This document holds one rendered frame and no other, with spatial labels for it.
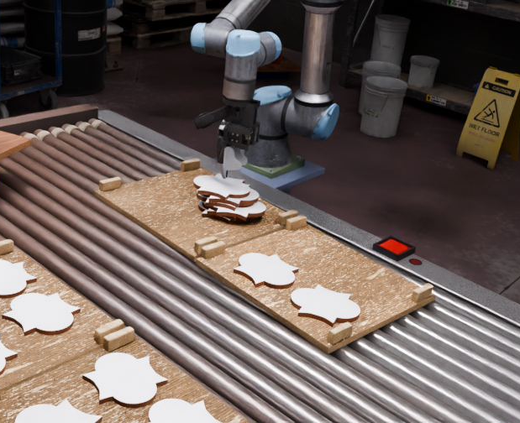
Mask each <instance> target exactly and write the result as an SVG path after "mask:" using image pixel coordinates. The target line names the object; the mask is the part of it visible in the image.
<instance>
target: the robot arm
mask: <svg viewBox="0 0 520 423"><path fill-rule="evenodd" d="M269 1H270V0H232V1H231V2H230V3H229V4H228V5H227V6H226V8H225V9H224V10H223V11H222V12H221V13H220V14H219V15H218V16H217V17H216V18H215V19H214V20H213V21H212V22H211V23H210V24H208V23H197V24H196V25H195V26H194V27H193V29H192V32H191V38H190V42H191V47H192V49H193V50H194V51H195V52H197V53H201V54H205V55H212V56H217V57H220V58H224V59H226V61H225V72H224V79H223V102H224V103H225V104H227V105H226V106H224V107H220V108H219V109H216V110H214V111H212V112H209V113H206V112H205V113H201V114H200V115H199V116H197V117H196V119H195V120H193V122H194V124H195V126H196V128H197V129H199V128H201V129H203V128H207V127H208V126H210V125H212V123H215V122H217V121H219V120H221V124H220V125H219V128H218V142H217V150H216V153H217V162H218V167H219V170H220V173H221V175H222V177H223V179H226V178H227V177H228V173H229V171H230V170H240V169H241V167H242V165H246V164H247V162H248V163H249V164H251V165H255V166H259V167H263V168H278V167H282V166H285V165H288V164H289V163H290V162H291V161H292V152H291V149H290V144H289V141H288V137H287V135H288V134H289V133H290V134H294V135H298V136H302V137H305V138H310V139H316V140H325V139H327V138H328V137H329V136H330V135H331V133H332V132H333V130H334V127H335V125H336V122H337V120H338V117H339V105H337V104H336V103H333V102H334V95H333V94H332V93H331V92H330V91H329V82H330V73H331V64H332V53H333V44H334V26H335V17H336V11H337V9H339V8H340V7H341V6H342V3H343V1H345V0H301V4H302V5H303V6H304V8H305V9H306V13H305V25H304V37H303V49H302V73H301V85H300V89H299V90H297V91H296V92H295V96H294V95H292V90H291V89H290V88H289V87H287V86H265V87H261V88H260V89H258V90H256V91H255V81H256V74H257V68H259V67H261V66H263V65H267V64H270V63H271V62H272V61H273V60H275V59H277V58H278V56H279V55H280V53H281V41H280V39H279V38H278V37H277V35H275V34H274V33H272V32H260V33H256V32H253V31H249V30H245V29H246V28H247V27H248V26H249V25H250V24H251V22H252V21H253V20H254V19H255V18H256V17H257V15H258V14H259V13H260V12H261V11H262V10H263V8H264V7H265V6H266V5H267V4H268V3H269ZM241 149H244V155H242V154H241V153H240V150H241Z"/></svg>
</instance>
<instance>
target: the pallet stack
mask: <svg viewBox="0 0 520 423"><path fill-rule="evenodd" d="M231 1H232V0H227V3H221V2H218V1H214V0H123V3H122V4H120V5H119V6H118V7H116V8H117V9H118V10H119V11H121V12H122V14H123V15H122V16H120V17H119V18H117V19H115V20H112V21H111V22H113V23H115V24H117V25H118V26H120V27H121V28H122V29H123V32H121V33H119V34H115V35H117V36H120V37H121V41H125V40H131V39H133V42H132V44H133V46H131V49H134V50H145V49H151V48H157V47H163V46H168V45H174V44H183V43H186V42H190V38H191V30H192V29H193V27H194V26H195V25H196V24H198V23H203V24H204V23H207V24H210V23H211V22H212V21H213V20H214V19H215V18H216V17H217V16H218V15H219V14H220V13H221V12H222V11H223V10H224V9H225V8H226V6H227V5H228V4H229V3H230V2H231ZM205 14H209V16H204V17H203V15H205ZM163 34H173V36H172V40H167V41H162V42H157V43H152V44H151V43H150V39H149V38H150V37H152V36H157V35H163Z"/></svg>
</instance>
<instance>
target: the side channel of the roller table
mask: <svg viewBox="0 0 520 423"><path fill-rule="evenodd" d="M92 118H95V119H96V120H98V108H97V107H94V106H93V105H91V104H88V103H86V104H81V105H76V106H72V107H63V108H58V109H53V110H49V111H43V112H35V113H30V114H25V115H21V116H16V117H7V118H3V119H0V131H3V132H6V133H11V134H15V135H18V136H19V135H20V134H21V133H23V132H27V133H32V134H33V133H34V131H36V130H37V129H42V130H45V131H48V129H49V128H50V127H57V128H61V127H62V126H63V125H64V124H67V123H68V124H70V125H74V126H75V124H76V123H77V122H79V121H82V122H84V123H88V121H89V120H90V119H92Z"/></svg>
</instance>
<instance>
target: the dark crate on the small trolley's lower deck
mask: <svg viewBox="0 0 520 423"><path fill-rule="evenodd" d="M41 58H42V57H39V56H37V55H32V54H29V53H26V52H23V51H20V50H16V49H13V48H10V47H7V46H4V45H1V44H0V83H2V84H4V85H7V86H9V85H13V84H17V83H20V82H24V81H31V80H34V79H38V78H40V77H42V76H41V75H40V73H41V72H42V71H40V67H41V66H42V65H40V62H41V61H42V60H41Z"/></svg>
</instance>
